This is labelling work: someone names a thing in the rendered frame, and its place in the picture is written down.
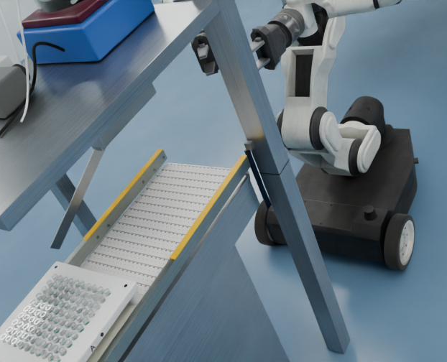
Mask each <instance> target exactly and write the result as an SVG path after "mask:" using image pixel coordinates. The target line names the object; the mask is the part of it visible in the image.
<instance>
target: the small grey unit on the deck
mask: <svg viewBox="0 0 447 362"><path fill-rule="evenodd" d="M26 96H27V74H26V68H25V67H23V66H22V65H20V64H14V65H12V66H11V67H0V119H5V118H7V117H8V116H10V115H11V114H12V113H13V112H14V111H15V110H17V109H18V108H19V107H20V105H21V104H22V102H23V101H24V99H25V98H26Z"/></svg>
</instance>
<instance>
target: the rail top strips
mask: <svg viewBox="0 0 447 362"><path fill-rule="evenodd" d="M162 150H163V149H158V150H157V151H156V152H155V153H154V154H153V156H152V157H151V158H150V159H149V161H148V162H147V163H146V164H145V166H143V168H142V169H141V170H140V171H139V172H138V174H137V175H136V176H135V177H134V179H133V180H132V181H131V182H130V183H129V184H128V185H127V186H126V188H125V189H124V190H123V191H122V193H121V194H120V195H119V196H118V198H117V199H115V201H114V202H113V203H112V204H111V206H110V207H109V208H108V209H107V211H106V212H105V213H104V214H103V215H102V216H101V217H100V218H99V220H98V221H97V222H96V224H95V225H94V226H93V227H92V229H91V230H90V231H89V232H88V233H87V234H86V235H85V236H84V238H83V240H86V241H87V240H88V239H89V238H90V237H91V236H92V235H93V233H94V232H95V231H96V230H97V228H98V227H99V226H100V225H101V224H102V223H103V222H104V221H105V219H106V218H107V217H108V216H109V214H110V213H111V212H112V210H113V209H114V208H115V207H116V206H117V205H118V204H119V202H120V201H121V200H122V199H123V197H124V196H125V195H126V194H127V193H128V192H129V191H130V189H131V188H132V187H133V186H134V184H135V183H136V182H137V180H138V179H139V178H140V177H141V176H142V175H143V174H144V172H145V171H146V170H147V169H148V167H149V166H150V165H151V164H152V163H153V162H154V161H155V159H156V158H157V157H158V156H159V154H160V153H161V152H162ZM246 158H247V155H241V156H240V158H239V160H238V161H237V163H236V164H235V165H234V167H233V168H232V169H231V171H230V173H229V174H228V175H227V176H226V178H225V180H224V181H223V182H222V183H221V185H220V187H219V188H218V189H217V191H216V192H215V194H214V195H213V197H212V198H211V199H210V200H209V202H208V204H207V205H206V207H205V208H204V209H203V211H202V212H201V214H200V215H199V216H198V218H197V219H196V220H195V222H194V224H193V225H192V226H191V227H190V229H189V231H188V232H187V233H186V235H185V236H184V238H183V239H182V241H181V242H180V243H179V245H178V246H177V248H176V249H175V250H174V251H173V253H172V255H171V256H170V259H174V260H176V258H177V257H178V256H179V254H180V252H181V251H182V250H183V248H184V247H185V245H186V244H187V242H188V241H189V240H190V238H191V237H192V235H193V234H194V233H195V231H196V229H197V228H198V227H199V225H200V224H201V222H202V221H203V219H204V218H205V217H206V215H207V214H208V212H209V211H210V209H211V208H212V207H213V205H214V203H215V202H216V201H217V200H218V198H219V196H220V195H221V193H222V192H223V191H224V189H225V188H226V186H227V185H228V184H229V182H230V181H231V179H232V177H233V176H234V175H235V174H236V172H237V170H238V169H239V168H240V166H241V165H242V163H243V162H244V160H245V159H246Z"/></svg>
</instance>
